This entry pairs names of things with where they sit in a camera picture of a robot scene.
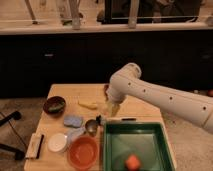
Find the yellow banana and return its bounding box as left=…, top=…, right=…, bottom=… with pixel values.
left=78, top=101, right=98, bottom=110

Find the green plastic bin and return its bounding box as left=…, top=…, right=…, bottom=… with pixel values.
left=102, top=122, right=176, bottom=171

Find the orange red cube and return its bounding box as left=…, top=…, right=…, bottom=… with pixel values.
left=125, top=154, right=141, bottom=171

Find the black stand leg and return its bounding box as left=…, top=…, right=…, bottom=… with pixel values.
left=0, top=111, right=26, bottom=161

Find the light blue cloth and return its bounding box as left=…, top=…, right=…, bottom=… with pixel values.
left=67, top=127, right=85, bottom=143

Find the orange plastic bowl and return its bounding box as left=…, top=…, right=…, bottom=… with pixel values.
left=67, top=135, right=99, bottom=171

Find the metal ladle black handle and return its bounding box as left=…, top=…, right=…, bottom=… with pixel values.
left=84, top=115, right=138, bottom=137

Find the dark brown bowl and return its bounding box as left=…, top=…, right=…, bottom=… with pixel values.
left=43, top=96, right=66, bottom=117

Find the wooden brush black edge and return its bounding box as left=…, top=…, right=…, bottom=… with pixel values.
left=25, top=133, right=44, bottom=159

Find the blue sponge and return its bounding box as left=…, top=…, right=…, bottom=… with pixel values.
left=64, top=116, right=83, bottom=128

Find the dark red grape bunch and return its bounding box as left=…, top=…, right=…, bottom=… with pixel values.
left=103, top=84, right=109, bottom=101

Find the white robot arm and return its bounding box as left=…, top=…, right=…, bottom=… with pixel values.
left=106, top=63, right=213, bottom=134

